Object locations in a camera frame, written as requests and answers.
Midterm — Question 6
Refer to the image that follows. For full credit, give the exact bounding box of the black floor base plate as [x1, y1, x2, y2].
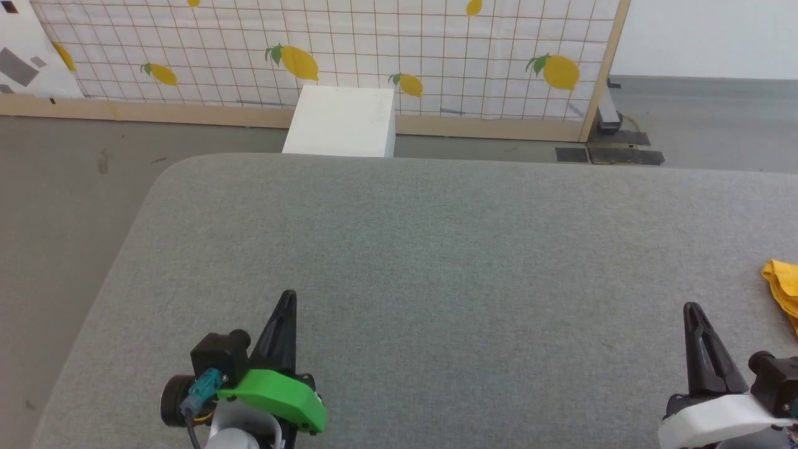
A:
[586, 130, 665, 167]

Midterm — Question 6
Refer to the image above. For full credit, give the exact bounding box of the grey fabric covered table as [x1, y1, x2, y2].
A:
[31, 152, 798, 449]

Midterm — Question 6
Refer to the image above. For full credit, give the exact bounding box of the grey metal partition foot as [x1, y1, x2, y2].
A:
[595, 76, 623, 133]

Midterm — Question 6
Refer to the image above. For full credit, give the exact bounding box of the yellow garment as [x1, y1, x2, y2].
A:
[760, 259, 798, 338]

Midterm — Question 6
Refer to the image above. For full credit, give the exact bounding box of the white rectangular box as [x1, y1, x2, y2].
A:
[281, 85, 397, 158]

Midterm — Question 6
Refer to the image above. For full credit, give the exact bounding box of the lemon print partition panel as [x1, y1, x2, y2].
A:
[28, 0, 632, 143]

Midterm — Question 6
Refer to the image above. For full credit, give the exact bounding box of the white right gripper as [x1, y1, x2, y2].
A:
[657, 302, 796, 449]

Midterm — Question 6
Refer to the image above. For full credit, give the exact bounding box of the left cable with teal plug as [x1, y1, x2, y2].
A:
[180, 367, 228, 449]

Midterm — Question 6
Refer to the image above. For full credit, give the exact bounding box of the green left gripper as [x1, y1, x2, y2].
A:
[160, 289, 327, 435]

